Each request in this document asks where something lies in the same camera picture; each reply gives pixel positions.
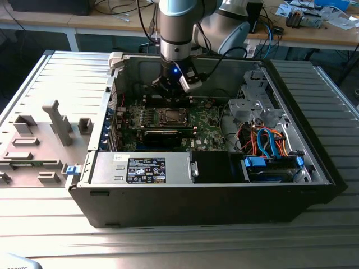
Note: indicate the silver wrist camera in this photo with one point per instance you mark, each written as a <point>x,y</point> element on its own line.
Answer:
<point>190,84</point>

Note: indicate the wooden desk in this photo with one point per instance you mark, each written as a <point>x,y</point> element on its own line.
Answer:
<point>84,21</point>
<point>317,37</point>

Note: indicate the CPU cooler heatsink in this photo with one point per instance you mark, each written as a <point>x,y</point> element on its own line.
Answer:
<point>294,17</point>

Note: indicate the black plastic shroud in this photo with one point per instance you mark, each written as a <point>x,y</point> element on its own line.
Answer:
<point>216,168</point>

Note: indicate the black PC case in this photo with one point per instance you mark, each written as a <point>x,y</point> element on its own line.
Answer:
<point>196,204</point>

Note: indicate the pale grey device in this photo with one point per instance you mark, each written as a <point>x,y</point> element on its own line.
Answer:
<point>16,262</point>

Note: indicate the CPU socket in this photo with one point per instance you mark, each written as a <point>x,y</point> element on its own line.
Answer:
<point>158,123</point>

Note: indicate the black computer box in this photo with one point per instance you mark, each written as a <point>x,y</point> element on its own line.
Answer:
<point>50,7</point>

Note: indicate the black desktop box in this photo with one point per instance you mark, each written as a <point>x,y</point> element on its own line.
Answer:
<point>254,16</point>

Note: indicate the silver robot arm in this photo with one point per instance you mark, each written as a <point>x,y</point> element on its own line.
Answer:
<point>176,28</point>

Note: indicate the grey metal drive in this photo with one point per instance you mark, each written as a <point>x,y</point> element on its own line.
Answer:
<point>312,19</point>

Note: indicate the hard disk in blue carrier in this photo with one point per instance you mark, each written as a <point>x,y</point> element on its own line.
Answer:
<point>269,173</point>

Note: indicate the silver metal disk bay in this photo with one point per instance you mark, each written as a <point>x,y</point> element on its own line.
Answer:
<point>244,107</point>

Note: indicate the blue plastic case latch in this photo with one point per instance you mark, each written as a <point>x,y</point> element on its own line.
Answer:
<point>73,171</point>

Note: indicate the blue box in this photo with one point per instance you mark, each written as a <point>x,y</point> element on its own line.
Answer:
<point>333,4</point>

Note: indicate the grey parts rack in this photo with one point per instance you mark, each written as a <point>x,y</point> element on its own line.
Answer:
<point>45,134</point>

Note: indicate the silver power supply unit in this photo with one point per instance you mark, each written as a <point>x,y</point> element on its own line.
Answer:
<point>112,168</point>

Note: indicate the silver coin battery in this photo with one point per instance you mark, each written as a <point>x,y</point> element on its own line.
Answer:
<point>207,105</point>

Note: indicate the green motherboard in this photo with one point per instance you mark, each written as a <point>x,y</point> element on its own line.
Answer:
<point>207,131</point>

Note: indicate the black graphics card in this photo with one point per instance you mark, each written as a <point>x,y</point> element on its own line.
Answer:
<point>162,138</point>

